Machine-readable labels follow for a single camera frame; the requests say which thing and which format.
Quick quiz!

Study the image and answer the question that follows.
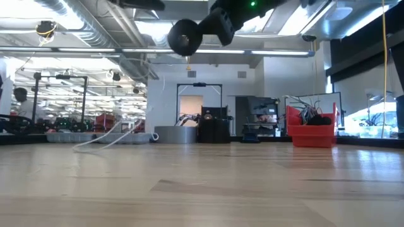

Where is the black monitor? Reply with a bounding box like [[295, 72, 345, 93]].
[[251, 96, 280, 116]]

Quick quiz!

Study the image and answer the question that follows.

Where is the black table frame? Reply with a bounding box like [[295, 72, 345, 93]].
[[0, 134, 404, 149]]

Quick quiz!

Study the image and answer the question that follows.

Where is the long ceiling light fixture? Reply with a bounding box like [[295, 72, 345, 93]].
[[0, 46, 316, 58]]

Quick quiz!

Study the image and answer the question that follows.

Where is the black cable bundle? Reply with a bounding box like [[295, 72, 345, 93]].
[[306, 115, 333, 126]]

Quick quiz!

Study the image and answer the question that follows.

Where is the red plastic bin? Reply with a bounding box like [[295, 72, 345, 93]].
[[286, 102, 338, 148]]

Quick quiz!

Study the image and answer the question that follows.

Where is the multicoloured wire bundle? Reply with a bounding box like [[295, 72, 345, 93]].
[[283, 94, 323, 125]]

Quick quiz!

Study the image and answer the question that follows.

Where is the grey duct tape roll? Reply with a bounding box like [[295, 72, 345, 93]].
[[153, 125, 198, 144]]

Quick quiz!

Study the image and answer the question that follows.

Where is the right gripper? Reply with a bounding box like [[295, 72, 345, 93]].
[[198, 0, 287, 47]]

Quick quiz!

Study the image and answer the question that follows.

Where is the grey tool kit case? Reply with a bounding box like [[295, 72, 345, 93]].
[[45, 132, 153, 145]]

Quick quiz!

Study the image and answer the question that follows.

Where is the black curved cable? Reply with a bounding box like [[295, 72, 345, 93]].
[[0, 113, 34, 135]]

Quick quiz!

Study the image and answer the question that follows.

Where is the white cord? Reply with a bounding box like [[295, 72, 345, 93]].
[[72, 118, 160, 154]]

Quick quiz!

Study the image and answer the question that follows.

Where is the ceiling cable reel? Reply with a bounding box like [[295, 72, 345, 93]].
[[35, 20, 58, 39]]

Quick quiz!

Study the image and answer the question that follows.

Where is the black camera gantry frame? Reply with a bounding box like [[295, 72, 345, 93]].
[[31, 72, 88, 127], [175, 82, 223, 127]]

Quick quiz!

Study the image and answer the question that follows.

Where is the black box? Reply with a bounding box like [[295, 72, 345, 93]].
[[198, 119, 231, 144]]

